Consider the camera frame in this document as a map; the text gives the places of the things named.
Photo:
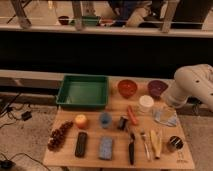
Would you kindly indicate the red yellow apple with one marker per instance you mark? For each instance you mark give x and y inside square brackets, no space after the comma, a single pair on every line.
[81,121]

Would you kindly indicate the blue face mask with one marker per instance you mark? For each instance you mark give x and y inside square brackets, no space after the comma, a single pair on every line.
[165,116]

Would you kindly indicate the dark red background bowl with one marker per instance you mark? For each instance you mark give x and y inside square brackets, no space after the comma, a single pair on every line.
[63,20]

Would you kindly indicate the dark round tin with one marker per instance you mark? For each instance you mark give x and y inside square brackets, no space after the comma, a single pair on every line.
[175,143]

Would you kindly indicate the yellow banana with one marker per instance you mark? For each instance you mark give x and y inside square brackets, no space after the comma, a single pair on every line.
[156,140]

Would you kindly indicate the blue cup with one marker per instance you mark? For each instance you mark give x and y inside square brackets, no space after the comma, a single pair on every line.
[105,120]

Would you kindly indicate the black power adapter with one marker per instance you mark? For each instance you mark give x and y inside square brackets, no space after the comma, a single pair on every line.
[26,115]

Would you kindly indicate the blue sponge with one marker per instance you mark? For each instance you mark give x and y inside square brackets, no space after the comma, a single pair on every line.
[105,148]

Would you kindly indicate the person in background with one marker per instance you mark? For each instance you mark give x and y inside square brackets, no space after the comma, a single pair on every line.
[135,13]

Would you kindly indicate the orange carrot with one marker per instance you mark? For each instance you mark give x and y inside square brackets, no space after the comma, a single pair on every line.
[132,116]

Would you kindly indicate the purple bowl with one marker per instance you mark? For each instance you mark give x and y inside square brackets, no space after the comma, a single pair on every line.
[156,88]

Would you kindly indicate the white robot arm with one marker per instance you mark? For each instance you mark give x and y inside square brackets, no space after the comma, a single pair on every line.
[196,81]

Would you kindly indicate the black remote control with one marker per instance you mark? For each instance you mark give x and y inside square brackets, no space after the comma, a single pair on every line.
[81,144]

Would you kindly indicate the silver fork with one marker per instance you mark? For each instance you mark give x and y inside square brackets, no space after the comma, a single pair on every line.
[143,136]

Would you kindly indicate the green plastic tray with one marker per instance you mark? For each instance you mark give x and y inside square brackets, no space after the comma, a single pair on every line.
[83,91]

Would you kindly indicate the bunch of red grapes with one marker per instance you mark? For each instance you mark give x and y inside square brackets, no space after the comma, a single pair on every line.
[57,137]

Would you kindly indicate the white lidded cup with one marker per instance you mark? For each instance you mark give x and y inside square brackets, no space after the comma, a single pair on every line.
[146,102]

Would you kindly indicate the black handled knife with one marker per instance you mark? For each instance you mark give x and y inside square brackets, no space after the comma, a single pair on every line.
[131,148]

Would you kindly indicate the green box on shelf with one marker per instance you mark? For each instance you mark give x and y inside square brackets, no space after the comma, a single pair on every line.
[89,20]

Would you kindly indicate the small black can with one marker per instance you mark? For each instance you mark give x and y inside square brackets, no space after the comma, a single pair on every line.
[122,123]

